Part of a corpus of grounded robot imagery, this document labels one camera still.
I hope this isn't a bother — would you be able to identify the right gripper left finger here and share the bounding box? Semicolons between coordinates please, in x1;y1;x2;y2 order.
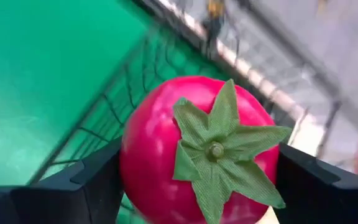
0;136;124;224

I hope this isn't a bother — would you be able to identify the red plastic tomato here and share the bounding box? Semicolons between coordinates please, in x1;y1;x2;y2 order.
119;75;293;224

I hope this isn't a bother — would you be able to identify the green table mat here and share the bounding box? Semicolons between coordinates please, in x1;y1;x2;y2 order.
0;0;229;224

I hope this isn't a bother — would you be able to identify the small black wire basket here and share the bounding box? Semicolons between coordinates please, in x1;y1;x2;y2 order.
29;24;295;224

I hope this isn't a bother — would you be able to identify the yellow power plug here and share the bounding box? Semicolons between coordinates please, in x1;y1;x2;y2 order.
205;0;227;20

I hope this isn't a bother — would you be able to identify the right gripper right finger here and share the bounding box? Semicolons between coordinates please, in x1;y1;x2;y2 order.
273;142;358;224

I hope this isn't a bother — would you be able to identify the black floor cable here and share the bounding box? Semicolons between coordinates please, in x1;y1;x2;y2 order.
201;17;242;68

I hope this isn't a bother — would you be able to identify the black table frame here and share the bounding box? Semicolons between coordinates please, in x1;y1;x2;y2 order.
129;0;298;131

